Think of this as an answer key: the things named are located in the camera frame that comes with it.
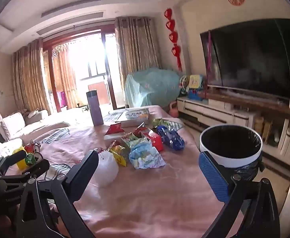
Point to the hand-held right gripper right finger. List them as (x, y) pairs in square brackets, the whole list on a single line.
[(213, 176)]

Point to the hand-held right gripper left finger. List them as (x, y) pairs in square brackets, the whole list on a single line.
[(85, 173)]

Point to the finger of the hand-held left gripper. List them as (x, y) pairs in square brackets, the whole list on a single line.
[(14, 159), (37, 168)]

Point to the white trash bin black liner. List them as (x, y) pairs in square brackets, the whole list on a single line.
[(234, 159)]

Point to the white plastic bag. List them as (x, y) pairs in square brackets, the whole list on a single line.
[(107, 171)]

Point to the light pink sofa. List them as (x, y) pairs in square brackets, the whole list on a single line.
[(13, 129)]

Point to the yellow snack wrapper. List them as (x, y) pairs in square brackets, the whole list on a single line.
[(119, 155)]

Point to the red snack bag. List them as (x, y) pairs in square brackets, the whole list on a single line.
[(115, 129)]

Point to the blue foil wrapper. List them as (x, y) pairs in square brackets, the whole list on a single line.
[(171, 138)]

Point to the white television cabinet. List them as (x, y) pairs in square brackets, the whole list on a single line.
[(209, 114)]

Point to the light blue wrapper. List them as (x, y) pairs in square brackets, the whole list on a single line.
[(146, 157)]

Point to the white flat box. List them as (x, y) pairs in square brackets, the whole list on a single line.
[(115, 117)]

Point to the purple thermos bottle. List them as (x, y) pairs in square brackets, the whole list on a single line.
[(95, 109)]

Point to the pink blanket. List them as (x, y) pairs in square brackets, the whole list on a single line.
[(147, 198)]

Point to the magenta plastic stool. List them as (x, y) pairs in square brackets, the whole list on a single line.
[(62, 100)]

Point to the crumpled green wrapper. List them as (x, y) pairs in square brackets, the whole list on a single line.
[(161, 122)]

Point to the pink kettlebell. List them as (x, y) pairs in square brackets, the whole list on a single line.
[(173, 110)]

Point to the tissue box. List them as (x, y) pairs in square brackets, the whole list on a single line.
[(137, 114)]

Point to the beige patterned curtain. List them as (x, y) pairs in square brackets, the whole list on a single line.
[(137, 52), (30, 79)]

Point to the colourful plastic toy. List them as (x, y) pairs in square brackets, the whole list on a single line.
[(193, 84)]

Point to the orange sheer curtain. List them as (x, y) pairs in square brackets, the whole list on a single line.
[(64, 74)]

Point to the teal dust cover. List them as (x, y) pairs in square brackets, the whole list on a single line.
[(152, 86)]

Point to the black television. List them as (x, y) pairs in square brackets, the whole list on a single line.
[(254, 54)]

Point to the red hanging decoration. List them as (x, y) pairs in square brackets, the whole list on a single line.
[(172, 34)]

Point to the brown sliding door frame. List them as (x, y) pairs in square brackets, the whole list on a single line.
[(49, 62)]

